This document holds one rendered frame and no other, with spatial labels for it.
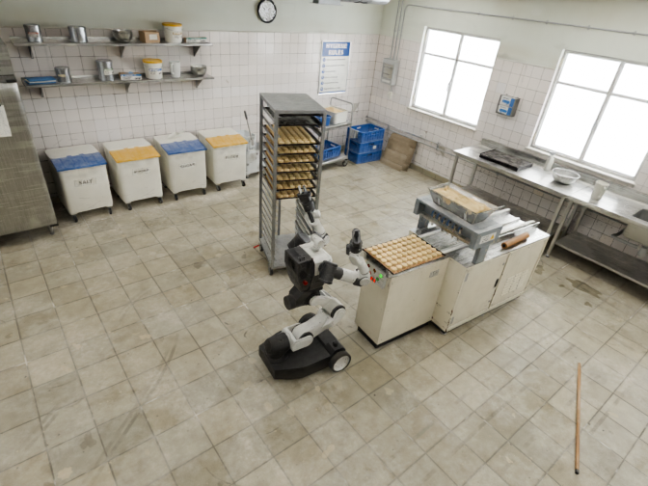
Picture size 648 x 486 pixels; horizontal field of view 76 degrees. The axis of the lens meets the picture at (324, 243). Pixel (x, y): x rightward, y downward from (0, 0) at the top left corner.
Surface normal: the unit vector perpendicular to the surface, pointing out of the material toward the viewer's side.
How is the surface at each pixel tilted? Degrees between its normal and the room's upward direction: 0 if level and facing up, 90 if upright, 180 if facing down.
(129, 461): 0
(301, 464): 0
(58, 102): 90
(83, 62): 90
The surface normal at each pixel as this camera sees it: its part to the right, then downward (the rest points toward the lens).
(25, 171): 0.62, 0.46
